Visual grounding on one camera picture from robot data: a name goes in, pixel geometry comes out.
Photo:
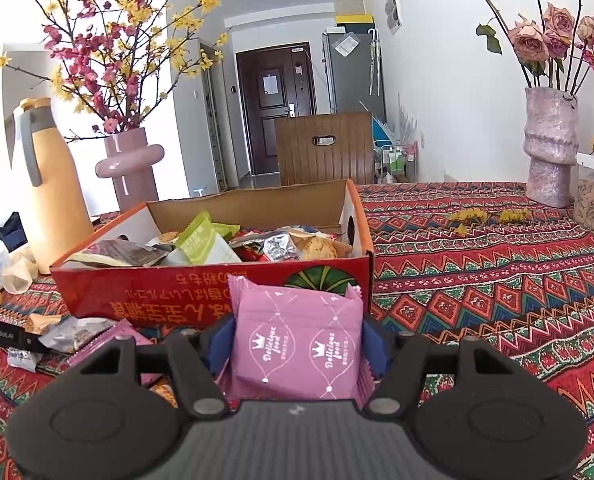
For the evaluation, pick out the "wall poster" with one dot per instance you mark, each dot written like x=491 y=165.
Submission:
x=393 y=10

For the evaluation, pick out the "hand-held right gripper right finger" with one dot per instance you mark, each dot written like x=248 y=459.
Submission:
x=382 y=350

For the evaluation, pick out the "fallen yellow petals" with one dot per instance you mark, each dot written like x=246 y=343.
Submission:
x=469 y=215

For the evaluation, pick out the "grey metal rack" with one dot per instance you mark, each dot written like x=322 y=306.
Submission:
x=214 y=135

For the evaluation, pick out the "pile of mixed snack packets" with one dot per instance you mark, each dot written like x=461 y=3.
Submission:
x=72 y=335

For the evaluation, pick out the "white storage cart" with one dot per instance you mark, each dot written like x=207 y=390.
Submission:
x=392 y=160

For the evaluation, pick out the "dried pink roses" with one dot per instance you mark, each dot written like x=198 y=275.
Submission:
x=529 y=40

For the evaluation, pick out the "brown wooden chair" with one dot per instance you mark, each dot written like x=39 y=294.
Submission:
x=302 y=160

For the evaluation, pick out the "textured pink vase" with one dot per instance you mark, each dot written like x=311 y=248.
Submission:
x=549 y=160

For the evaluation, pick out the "grey refrigerator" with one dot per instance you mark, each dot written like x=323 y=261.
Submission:
x=347 y=85

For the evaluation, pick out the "white feathery decoration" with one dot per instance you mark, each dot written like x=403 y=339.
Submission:
x=402 y=125

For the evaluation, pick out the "paper sheet on refrigerator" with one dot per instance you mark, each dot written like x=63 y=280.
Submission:
x=346 y=45

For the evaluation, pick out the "white folded umbrella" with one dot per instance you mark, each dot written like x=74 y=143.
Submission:
x=374 y=70

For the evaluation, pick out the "black bag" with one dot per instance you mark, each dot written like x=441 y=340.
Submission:
x=12 y=232

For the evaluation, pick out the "orange cookie snack packet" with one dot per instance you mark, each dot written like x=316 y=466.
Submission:
x=322 y=247

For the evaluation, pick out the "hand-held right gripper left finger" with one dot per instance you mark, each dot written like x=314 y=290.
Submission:
x=222 y=350

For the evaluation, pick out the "pink and yellow blossom branches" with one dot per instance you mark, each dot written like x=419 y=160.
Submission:
x=87 y=65

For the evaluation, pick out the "green white snack packet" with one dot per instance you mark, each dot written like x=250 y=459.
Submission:
x=202 y=242
x=227 y=230

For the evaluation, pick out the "yellow blue box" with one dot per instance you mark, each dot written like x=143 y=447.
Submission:
x=349 y=18

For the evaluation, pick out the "red cardboard box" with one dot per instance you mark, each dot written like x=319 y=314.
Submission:
x=142 y=295

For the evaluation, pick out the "yellow thermos jug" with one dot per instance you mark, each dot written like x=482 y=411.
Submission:
x=57 y=220

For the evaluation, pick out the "dark brown door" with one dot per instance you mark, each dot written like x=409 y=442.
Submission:
x=272 y=135

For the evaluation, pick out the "dark brown snack packet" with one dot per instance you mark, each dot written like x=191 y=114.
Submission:
x=122 y=252

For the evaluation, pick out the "silver foil snack packet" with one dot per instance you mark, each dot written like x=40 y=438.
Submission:
x=277 y=247

